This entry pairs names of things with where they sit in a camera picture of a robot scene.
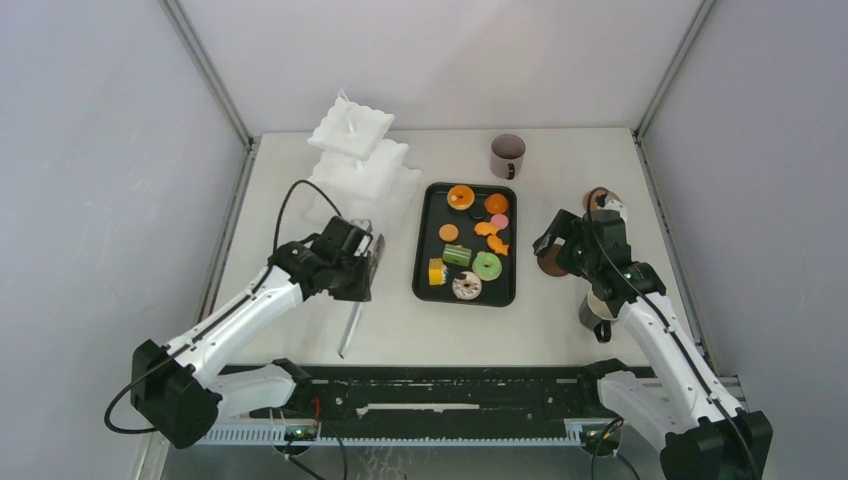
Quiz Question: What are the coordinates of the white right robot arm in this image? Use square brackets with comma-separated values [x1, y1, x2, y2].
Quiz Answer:
[533, 210, 773, 479]

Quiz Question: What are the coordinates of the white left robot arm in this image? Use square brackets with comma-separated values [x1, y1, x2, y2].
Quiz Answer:
[129, 216, 385, 449]

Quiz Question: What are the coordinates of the brown round coaster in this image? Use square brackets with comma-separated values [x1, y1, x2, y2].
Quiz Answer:
[537, 244, 569, 277]

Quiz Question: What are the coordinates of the pink macaron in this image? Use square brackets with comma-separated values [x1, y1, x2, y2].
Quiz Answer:
[490, 214, 510, 230]

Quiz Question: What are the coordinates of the grey mug white inside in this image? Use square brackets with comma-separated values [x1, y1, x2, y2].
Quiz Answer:
[578, 292, 616, 344]

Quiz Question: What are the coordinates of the orange fish pastry lower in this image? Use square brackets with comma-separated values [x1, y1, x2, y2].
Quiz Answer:
[486, 234, 509, 256]

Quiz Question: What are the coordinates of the orange fish pastry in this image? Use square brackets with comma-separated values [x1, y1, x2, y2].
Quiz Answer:
[486, 234, 509, 256]
[474, 222, 500, 237]

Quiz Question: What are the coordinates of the orange fish pastry upper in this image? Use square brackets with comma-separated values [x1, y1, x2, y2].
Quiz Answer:
[474, 222, 500, 237]

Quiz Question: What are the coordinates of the white three-tier dessert stand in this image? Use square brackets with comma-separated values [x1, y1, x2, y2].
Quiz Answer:
[307, 90, 423, 236]

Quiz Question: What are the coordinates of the green frosted donut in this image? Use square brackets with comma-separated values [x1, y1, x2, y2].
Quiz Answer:
[471, 251, 503, 281]

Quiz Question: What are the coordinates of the black sandwich cookie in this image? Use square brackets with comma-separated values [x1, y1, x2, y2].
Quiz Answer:
[467, 205, 487, 222]

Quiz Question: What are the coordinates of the dark purple mug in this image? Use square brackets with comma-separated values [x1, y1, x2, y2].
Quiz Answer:
[489, 134, 526, 180]

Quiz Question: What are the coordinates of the black serving tray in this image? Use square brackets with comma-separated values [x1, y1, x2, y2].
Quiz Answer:
[411, 182, 518, 308]

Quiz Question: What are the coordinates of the yellow cake slice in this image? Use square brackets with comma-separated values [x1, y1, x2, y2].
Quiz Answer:
[427, 257, 448, 286]

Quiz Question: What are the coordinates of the orange glazed donut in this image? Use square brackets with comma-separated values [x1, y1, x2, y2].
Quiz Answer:
[446, 184, 476, 211]

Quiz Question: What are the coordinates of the small orange cookie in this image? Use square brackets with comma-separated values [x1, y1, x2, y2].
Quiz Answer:
[438, 224, 459, 243]

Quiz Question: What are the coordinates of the green layered cake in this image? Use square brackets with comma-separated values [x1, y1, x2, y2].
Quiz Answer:
[442, 244, 473, 267]

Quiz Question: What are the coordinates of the white chocolate drizzle donut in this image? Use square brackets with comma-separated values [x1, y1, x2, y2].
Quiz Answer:
[451, 271, 483, 301]

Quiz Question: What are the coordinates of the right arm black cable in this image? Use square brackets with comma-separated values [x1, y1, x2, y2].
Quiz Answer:
[585, 187, 763, 480]

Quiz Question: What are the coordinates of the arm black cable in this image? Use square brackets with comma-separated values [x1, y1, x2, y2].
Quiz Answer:
[103, 178, 344, 436]
[585, 187, 763, 480]

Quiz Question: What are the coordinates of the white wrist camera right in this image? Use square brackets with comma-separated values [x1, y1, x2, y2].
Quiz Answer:
[603, 199, 628, 222]

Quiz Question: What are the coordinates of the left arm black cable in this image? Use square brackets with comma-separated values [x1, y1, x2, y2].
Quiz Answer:
[103, 178, 344, 436]

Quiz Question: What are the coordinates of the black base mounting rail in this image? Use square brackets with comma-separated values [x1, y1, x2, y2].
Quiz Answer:
[248, 359, 628, 444]

